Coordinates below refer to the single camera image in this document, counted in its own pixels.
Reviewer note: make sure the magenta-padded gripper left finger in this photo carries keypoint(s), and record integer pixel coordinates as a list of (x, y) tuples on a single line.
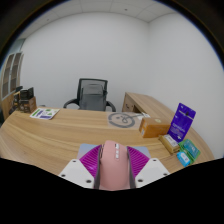
[(88, 161)]

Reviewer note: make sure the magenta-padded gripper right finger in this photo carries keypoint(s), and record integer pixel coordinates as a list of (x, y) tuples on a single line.
[(140, 162)]

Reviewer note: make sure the pink computer mouse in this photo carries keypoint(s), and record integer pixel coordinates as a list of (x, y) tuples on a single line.
[(114, 166)]

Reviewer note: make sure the tan flat box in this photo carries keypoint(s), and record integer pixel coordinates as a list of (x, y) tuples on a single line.
[(170, 143)]

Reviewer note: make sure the small brown cardboard box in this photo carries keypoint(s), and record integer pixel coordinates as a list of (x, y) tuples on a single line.
[(154, 127)]

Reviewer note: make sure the small blue box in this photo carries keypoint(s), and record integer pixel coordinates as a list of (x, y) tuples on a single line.
[(183, 159)]

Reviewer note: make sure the green box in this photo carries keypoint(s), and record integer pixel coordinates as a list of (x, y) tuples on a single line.
[(191, 148)]

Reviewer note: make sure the purple package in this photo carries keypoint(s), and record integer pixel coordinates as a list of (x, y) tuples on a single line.
[(181, 121)]

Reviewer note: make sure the wooden side desk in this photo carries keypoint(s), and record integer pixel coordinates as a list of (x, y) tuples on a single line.
[(146, 103)]

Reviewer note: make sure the white sticker sheet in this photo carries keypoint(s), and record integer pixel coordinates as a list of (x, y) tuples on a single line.
[(45, 113)]

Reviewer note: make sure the black mesh office chair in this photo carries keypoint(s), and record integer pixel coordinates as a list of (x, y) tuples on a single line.
[(93, 81)]

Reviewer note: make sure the dark brown cardboard box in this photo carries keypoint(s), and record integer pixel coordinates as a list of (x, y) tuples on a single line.
[(28, 105)]

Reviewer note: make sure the black box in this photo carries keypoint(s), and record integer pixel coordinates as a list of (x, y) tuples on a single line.
[(26, 93)]

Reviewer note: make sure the wooden shelf unit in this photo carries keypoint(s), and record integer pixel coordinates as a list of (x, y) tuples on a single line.
[(10, 73)]

